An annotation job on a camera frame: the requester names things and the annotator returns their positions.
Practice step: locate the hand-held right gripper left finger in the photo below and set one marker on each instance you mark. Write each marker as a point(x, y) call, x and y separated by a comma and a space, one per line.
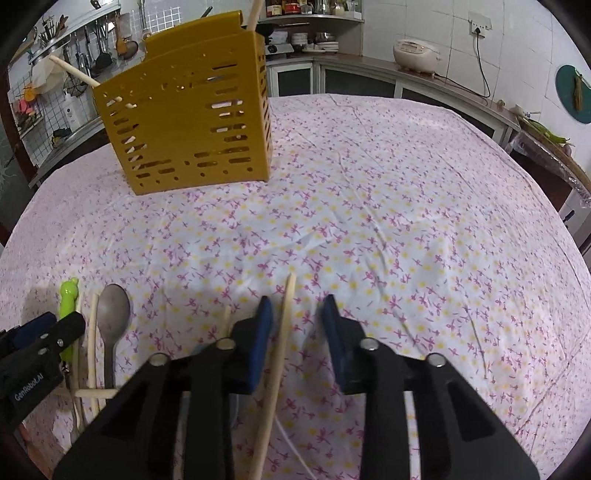
point(260, 344)

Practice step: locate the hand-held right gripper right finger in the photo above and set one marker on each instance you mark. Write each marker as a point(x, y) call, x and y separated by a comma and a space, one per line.
point(334, 344)

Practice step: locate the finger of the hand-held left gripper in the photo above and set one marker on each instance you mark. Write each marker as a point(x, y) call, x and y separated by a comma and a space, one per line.
point(69, 328)
point(30, 330)

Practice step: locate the wooden chopstick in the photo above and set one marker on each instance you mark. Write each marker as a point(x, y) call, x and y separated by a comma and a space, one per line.
point(74, 74)
point(94, 393)
point(93, 332)
point(79, 410)
point(286, 314)
point(226, 318)
point(252, 14)

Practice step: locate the metal spoon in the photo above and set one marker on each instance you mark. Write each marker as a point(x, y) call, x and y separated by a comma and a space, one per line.
point(113, 309)

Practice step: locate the yellow slotted utensil holder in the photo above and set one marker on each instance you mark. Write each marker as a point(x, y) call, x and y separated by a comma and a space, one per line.
point(184, 138)

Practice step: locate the floral tablecloth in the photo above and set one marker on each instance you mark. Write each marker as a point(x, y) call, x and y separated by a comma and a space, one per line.
point(369, 207)

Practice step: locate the white soap bottle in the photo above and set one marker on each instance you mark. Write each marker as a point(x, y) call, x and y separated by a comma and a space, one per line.
point(72, 113)

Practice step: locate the white plastic bag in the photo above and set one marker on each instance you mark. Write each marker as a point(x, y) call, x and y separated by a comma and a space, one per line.
point(46, 76)

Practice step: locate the kitchen counter cabinet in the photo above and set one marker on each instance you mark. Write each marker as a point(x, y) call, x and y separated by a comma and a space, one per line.
point(351, 78)

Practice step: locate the white appliance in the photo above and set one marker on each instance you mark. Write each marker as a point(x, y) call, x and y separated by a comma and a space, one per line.
point(575, 217)

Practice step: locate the plastic covered side table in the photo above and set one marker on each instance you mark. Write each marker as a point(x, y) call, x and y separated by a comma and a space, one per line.
point(554, 161)

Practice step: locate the steel gas stove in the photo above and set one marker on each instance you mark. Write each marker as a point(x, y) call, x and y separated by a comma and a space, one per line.
point(277, 47)

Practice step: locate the white rice cooker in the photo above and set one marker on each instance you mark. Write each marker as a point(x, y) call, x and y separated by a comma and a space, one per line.
point(415, 55)

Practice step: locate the green vegetables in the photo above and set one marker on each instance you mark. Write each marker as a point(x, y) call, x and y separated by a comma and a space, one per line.
point(549, 134)

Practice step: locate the stack of plates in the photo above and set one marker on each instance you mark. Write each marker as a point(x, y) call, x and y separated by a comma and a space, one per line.
point(300, 39)

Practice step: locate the metal corner shelf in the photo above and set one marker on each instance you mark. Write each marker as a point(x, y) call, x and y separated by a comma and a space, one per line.
point(314, 18)

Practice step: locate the brown dried plant bundle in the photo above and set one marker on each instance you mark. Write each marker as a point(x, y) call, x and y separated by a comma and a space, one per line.
point(578, 90)

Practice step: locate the wall rack of hanging utensils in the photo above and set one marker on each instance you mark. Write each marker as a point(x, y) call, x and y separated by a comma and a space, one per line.
point(97, 50)

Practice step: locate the round teal wall board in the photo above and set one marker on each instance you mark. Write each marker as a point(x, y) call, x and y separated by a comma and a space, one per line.
point(565, 92)

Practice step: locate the white wall socket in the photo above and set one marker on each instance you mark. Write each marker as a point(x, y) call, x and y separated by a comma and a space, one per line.
point(480, 24)

